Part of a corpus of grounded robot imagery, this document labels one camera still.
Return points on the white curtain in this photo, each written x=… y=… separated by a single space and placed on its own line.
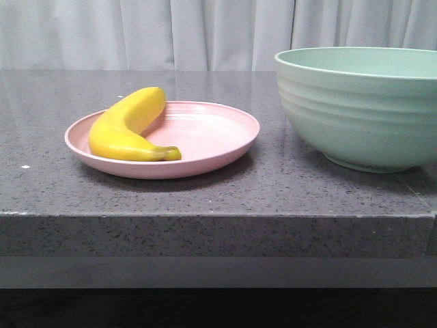
x=199 y=35

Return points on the pink plate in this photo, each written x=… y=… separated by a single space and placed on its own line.
x=209 y=136

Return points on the yellow banana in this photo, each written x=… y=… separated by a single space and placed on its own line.
x=116 y=134

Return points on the green bowl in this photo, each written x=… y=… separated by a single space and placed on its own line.
x=367 y=108

